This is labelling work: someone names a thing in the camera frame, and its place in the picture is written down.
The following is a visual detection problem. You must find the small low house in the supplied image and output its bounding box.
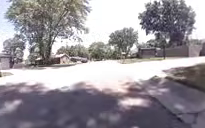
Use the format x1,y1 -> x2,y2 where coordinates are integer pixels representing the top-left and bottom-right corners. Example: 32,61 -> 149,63
35,53 -> 90,66

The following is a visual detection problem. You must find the grey asphalt road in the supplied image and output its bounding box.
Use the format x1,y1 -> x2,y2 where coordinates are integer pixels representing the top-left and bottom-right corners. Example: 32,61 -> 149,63
0,55 -> 205,128

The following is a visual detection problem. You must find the small tree behind house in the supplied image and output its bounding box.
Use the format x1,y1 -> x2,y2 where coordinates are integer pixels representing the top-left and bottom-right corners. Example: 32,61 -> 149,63
2,33 -> 27,65

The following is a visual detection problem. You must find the tall dark tree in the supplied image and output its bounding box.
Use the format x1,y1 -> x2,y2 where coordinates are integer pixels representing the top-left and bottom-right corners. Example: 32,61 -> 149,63
138,0 -> 197,48

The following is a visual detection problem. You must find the grass strip before fence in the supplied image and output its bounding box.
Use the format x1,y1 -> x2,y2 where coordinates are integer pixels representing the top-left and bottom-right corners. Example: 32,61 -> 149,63
117,57 -> 165,65

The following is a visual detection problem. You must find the house with pale garage door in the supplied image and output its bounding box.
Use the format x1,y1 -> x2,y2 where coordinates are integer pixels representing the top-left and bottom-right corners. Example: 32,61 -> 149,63
0,52 -> 14,72

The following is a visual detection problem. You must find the thin pole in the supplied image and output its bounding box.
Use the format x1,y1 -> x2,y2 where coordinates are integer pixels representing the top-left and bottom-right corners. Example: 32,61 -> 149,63
162,35 -> 167,61

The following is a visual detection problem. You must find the grass lawn with tree shade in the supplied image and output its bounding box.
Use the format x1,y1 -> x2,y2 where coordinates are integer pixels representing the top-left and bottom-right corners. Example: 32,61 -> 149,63
163,62 -> 205,97

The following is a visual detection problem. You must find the row of trees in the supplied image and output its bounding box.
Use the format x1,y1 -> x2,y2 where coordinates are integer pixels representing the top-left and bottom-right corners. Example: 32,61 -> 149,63
55,41 -> 122,62

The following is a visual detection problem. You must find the pale concrete side road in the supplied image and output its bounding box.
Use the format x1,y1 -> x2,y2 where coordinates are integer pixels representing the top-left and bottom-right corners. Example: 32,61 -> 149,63
129,55 -> 205,78

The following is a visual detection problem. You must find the large spreading tree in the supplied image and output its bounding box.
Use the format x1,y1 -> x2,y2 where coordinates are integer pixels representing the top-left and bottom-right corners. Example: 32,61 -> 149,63
4,0 -> 92,66

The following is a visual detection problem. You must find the round-crowned tree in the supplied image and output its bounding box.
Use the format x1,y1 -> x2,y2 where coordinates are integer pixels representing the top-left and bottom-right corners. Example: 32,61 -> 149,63
108,26 -> 140,60

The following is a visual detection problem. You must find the pale concrete kerb strip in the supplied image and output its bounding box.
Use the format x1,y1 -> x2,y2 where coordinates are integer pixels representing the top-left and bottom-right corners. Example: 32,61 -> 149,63
146,75 -> 205,128

